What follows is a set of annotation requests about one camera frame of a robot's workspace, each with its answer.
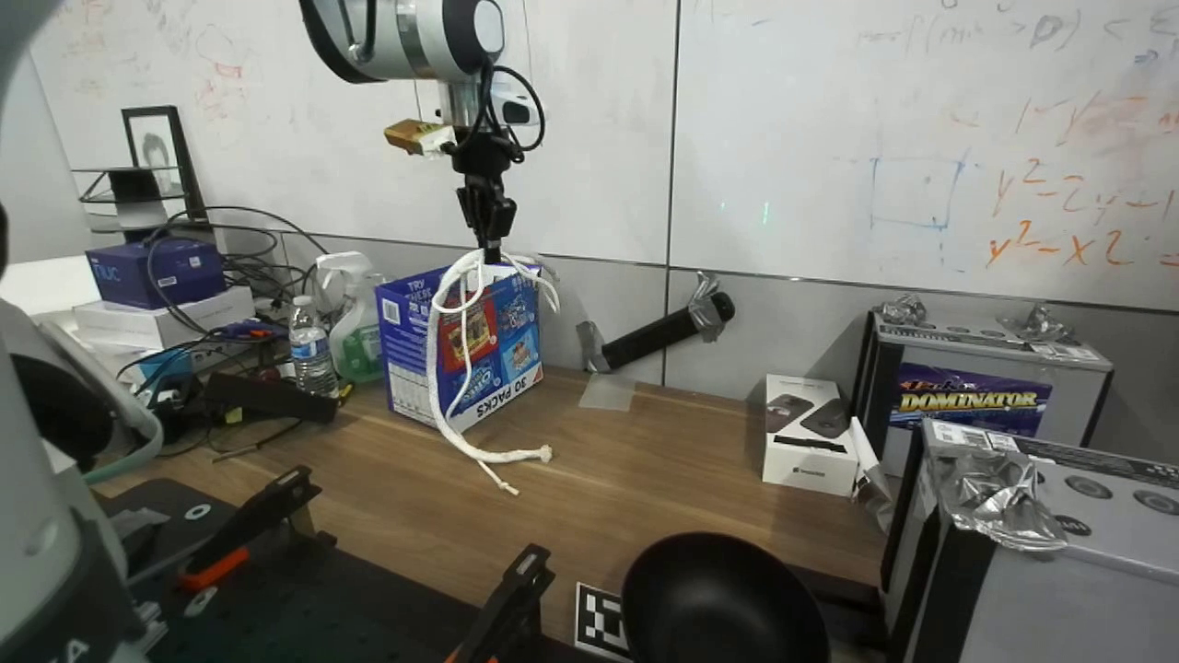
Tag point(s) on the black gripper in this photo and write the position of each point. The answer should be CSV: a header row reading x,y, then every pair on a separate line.
x,y
489,207

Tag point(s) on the blue Oreo carton box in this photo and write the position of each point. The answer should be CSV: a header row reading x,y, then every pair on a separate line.
x,y
483,357

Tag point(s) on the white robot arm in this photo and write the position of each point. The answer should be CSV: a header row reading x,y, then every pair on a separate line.
x,y
450,41

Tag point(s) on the blue cardboard box background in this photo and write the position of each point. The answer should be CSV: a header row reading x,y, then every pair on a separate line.
x,y
158,272

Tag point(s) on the white small product box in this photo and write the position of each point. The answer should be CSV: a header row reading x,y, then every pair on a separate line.
x,y
811,440

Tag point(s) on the green spray bottle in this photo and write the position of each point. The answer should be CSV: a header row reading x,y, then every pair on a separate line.
x,y
347,297

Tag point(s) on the clear plastic water bottle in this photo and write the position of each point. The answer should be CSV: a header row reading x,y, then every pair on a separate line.
x,y
309,346

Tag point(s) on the orange black clamp tool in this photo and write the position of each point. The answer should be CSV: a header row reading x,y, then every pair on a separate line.
x,y
201,540

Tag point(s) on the black white fiducial marker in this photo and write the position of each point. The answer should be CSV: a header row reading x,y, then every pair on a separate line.
x,y
600,622

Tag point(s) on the black frying pan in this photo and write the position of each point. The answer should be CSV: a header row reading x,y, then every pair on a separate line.
x,y
712,596

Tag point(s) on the black battery Dominator label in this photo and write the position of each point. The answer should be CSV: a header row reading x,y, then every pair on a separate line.
x,y
972,373

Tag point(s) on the black cylindrical handle tool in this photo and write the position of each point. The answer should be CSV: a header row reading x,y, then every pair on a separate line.
x,y
702,319

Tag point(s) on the black picture frame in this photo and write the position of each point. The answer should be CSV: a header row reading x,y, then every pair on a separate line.
x,y
161,143

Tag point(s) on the black clamp bracket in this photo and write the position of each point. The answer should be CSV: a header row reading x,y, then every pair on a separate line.
x,y
512,616

